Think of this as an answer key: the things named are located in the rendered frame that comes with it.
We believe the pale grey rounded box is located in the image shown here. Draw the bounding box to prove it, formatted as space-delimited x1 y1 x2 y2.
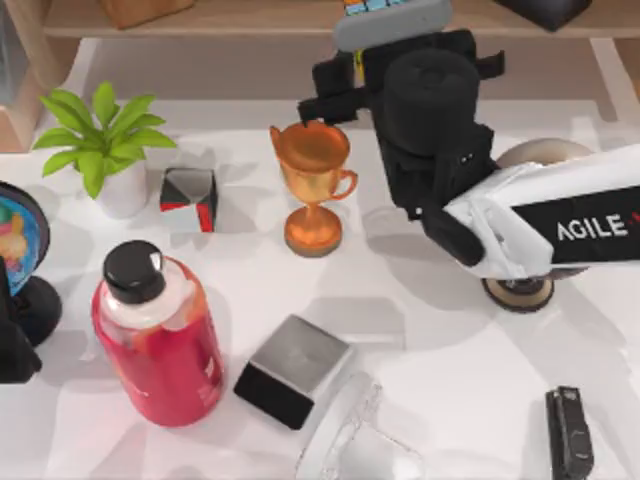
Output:
333 0 454 53

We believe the multicoloured puzzle cube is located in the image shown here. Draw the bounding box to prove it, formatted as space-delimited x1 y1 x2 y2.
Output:
342 0 401 15

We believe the copper trophy cup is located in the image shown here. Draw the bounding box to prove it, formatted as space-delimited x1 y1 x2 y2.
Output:
269 122 360 259

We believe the wooden shelf unit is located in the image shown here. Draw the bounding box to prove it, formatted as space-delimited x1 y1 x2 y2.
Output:
0 0 640 152

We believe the black angular object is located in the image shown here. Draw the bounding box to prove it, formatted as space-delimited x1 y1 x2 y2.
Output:
492 0 595 33

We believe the grey red black cube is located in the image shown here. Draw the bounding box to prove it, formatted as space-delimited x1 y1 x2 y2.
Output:
159 167 220 234

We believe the wooden box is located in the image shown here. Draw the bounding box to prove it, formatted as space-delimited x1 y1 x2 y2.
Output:
103 0 196 30

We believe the green plant in white pot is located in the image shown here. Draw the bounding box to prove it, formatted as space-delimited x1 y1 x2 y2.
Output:
31 81 179 221

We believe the beige round spool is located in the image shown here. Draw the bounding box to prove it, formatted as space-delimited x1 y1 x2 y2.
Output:
481 139 592 314

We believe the black and silver box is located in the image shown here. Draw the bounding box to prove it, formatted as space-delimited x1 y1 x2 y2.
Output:
232 314 357 433

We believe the red bottle with black cap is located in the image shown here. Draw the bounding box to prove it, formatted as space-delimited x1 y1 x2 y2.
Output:
90 239 226 429

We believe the blue globe on black stand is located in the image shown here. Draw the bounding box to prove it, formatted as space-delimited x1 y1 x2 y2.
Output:
0 181 64 350

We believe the clear glass cup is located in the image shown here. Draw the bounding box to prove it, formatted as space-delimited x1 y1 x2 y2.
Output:
293 372 427 480

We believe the black stapler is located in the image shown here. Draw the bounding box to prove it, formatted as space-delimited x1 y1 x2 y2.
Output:
544 385 597 480

